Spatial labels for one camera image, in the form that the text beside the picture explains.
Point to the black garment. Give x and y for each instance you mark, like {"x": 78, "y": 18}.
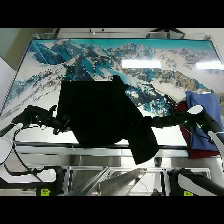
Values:
{"x": 100, "y": 113}

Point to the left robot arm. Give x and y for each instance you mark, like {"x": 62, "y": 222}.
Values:
{"x": 35, "y": 116}

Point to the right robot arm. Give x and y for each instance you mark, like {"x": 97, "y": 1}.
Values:
{"x": 173, "y": 120}

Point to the blue garment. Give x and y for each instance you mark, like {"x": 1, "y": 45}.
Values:
{"x": 205, "y": 103}

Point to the red garment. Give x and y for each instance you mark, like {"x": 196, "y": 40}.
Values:
{"x": 200, "y": 153}

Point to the silver frame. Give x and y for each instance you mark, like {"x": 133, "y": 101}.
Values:
{"x": 100, "y": 151}

